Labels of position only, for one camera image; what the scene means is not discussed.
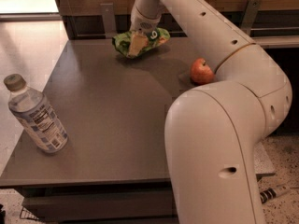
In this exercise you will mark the left metal wall bracket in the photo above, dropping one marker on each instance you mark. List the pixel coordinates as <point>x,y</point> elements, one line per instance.
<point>108,17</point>

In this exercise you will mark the metal wall bracket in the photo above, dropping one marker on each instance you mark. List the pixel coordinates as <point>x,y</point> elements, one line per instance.
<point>108,17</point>
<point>249,15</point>

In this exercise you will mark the black white striped tube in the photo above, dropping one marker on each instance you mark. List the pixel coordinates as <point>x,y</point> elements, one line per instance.
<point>272,193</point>

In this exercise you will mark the red apple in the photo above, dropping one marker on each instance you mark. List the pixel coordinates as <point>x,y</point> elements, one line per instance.
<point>200,72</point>

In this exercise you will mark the wire rack corner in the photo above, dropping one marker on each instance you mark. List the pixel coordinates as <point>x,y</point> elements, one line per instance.
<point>27,215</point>

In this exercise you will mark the green rice chip bag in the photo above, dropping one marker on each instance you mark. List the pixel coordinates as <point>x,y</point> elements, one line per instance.
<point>157,37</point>

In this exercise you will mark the blue plastic water bottle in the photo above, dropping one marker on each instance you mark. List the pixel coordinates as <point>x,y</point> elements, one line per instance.
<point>34,112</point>

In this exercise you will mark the right metal wall bracket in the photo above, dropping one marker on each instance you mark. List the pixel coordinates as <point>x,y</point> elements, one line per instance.
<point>249,15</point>

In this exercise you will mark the grey drawer cabinet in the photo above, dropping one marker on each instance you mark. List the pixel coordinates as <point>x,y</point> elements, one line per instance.
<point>93,199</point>

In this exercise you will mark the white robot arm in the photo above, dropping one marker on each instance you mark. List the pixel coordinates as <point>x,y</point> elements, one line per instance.
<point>211,131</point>

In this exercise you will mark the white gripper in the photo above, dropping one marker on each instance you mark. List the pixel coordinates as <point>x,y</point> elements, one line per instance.
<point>141,22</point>

